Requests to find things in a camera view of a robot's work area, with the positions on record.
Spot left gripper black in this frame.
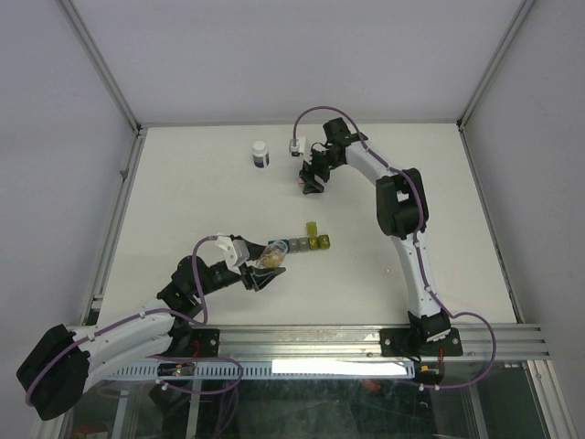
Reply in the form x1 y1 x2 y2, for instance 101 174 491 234
193 240 284 298

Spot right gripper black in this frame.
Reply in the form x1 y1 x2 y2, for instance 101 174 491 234
299 145 343 194

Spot clear jar orange pills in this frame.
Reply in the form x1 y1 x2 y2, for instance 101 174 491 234
257 241 289 269

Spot weekly pill organizer strip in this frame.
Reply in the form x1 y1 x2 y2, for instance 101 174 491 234
268 221 331 253

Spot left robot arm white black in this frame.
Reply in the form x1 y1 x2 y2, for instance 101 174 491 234
16 235 286 421

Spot white blue pill bottle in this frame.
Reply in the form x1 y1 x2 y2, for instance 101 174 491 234
252 141 270 168

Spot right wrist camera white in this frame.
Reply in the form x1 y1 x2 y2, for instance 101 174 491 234
289 136 307 158

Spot white slotted cable duct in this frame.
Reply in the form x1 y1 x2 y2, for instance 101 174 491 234
108 359 415 381

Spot right aluminium frame post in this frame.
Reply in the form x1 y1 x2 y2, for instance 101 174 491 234
456 0 538 130

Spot aluminium frame post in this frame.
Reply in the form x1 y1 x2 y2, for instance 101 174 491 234
456 0 538 130
56 0 142 134

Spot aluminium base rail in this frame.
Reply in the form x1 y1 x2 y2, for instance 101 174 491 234
63 322 548 365

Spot left aluminium frame post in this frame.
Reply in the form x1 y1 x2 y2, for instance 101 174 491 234
56 0 142 134

